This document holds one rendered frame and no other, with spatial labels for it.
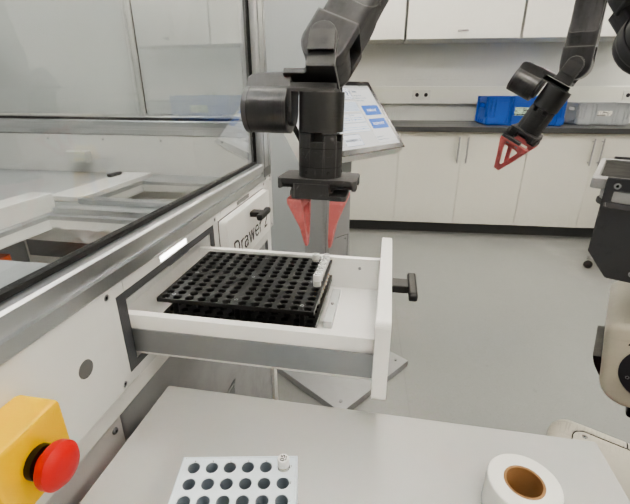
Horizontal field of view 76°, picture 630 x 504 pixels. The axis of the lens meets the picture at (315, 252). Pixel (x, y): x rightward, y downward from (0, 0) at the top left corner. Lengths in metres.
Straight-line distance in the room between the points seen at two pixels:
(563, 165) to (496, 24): 1.23
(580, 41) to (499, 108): 2.65
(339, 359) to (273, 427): 0.13
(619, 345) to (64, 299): 0.83
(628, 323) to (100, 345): 0.81
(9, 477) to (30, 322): 0.13
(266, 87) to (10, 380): 0.41
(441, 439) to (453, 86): 3.73
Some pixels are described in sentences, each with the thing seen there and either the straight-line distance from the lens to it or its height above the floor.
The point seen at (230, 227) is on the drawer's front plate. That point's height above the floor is 0.91.
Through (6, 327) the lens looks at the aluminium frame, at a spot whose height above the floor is 0.98.
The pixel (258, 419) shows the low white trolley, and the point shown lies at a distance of 0.58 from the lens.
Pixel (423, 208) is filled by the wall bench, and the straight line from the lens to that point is 3.58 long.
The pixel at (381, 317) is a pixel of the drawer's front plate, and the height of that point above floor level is 0.93.
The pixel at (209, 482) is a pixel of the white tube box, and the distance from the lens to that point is 0.49.
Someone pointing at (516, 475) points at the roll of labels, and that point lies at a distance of 0.53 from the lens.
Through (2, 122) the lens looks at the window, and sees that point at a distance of 0.46.
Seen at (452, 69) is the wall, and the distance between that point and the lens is 4.16.
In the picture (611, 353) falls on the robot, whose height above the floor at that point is 0.74.
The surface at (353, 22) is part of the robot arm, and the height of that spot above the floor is 1.24.
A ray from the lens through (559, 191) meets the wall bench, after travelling 3.84.
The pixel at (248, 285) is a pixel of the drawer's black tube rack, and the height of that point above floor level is 0.90.
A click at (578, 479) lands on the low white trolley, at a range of 0.60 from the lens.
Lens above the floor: 1.17
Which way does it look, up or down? 22 degrees down
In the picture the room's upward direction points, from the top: straight up
